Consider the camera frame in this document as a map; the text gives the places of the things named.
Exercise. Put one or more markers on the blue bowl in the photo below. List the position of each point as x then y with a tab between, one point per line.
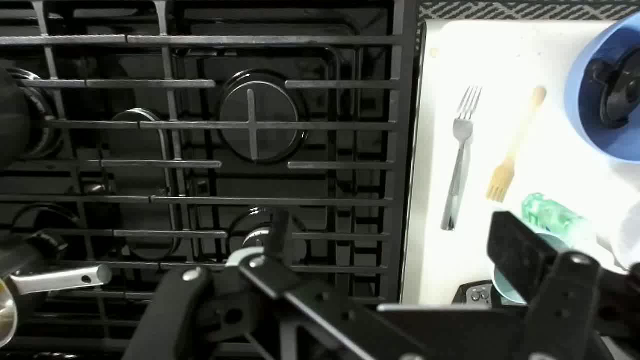
582	127

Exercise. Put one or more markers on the round black burner cap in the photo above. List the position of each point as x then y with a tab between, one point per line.
252	234
272	106

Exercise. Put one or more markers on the black round object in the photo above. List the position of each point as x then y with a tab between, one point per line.
621	93

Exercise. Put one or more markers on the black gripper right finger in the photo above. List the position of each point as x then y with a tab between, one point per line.
566	301

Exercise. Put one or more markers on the metal fork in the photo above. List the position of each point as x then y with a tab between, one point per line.
460	153

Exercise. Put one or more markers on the large steel pot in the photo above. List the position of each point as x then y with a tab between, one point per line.
9	112

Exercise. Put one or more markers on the small wooden fork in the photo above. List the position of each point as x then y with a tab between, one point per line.
510	167

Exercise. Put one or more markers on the black cast iron stove grates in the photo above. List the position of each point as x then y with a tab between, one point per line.
200	125

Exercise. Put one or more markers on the green hand sanitizer bottle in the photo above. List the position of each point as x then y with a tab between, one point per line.
547	213

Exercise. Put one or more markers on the white bowl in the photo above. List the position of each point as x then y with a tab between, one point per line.
622	232

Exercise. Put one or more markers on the small steel saucepan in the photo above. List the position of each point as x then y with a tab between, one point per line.
61	279

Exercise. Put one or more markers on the stainless steel gas stove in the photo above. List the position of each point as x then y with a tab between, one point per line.
321	53

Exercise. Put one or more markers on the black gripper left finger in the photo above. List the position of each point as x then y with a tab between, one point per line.
172	313

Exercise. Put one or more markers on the grey patterned rug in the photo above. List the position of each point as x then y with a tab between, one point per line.
533	8

